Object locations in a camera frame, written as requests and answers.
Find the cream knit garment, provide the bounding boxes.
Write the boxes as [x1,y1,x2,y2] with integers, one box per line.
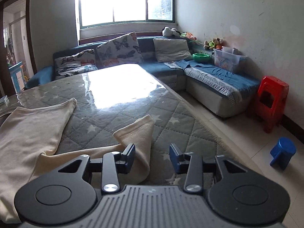
[1,98,155,224]

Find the small blue plastic stool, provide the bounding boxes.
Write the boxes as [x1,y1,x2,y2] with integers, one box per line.
[270,137,296,170]

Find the red plastic stool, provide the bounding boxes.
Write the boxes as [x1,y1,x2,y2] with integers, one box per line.
[253,76,289,133]

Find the blue cloth on sofa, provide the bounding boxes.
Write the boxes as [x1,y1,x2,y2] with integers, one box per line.
[175,60,260,94]

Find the blue corner sofa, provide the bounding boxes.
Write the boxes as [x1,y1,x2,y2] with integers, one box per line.
[25,36,258,118]

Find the light blue small cabinet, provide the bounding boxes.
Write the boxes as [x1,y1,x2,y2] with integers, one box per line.
[9,62,25,93]

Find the clear plastic storage box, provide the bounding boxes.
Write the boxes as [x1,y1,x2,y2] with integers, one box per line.
[214,46,247,74]

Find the small butterfly print cushion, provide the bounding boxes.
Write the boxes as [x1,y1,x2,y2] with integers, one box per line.
[55,49,98,80]

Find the green plastic bowl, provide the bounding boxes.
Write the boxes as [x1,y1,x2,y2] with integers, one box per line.
[192,53,212,63]

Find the brown plush toys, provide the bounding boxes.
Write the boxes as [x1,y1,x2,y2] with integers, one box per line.
[203,38,224,51]

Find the large butterfly print cushion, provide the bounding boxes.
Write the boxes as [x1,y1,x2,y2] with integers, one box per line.
[96,32,143,68]

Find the grey plain cushion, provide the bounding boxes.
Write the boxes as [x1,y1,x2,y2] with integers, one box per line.
[153,39,192,62]

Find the orange green plush toy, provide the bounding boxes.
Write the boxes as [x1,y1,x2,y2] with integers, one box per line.
[180,32,197,41]

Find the white black plush toy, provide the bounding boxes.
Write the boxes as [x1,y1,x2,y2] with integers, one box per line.
[162,26,181,37]

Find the dark wooden door frame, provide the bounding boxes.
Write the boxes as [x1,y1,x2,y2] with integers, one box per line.
[1,0,37,96]

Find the window with green frame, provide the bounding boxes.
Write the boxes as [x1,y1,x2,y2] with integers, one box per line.
[79,0,175,29]

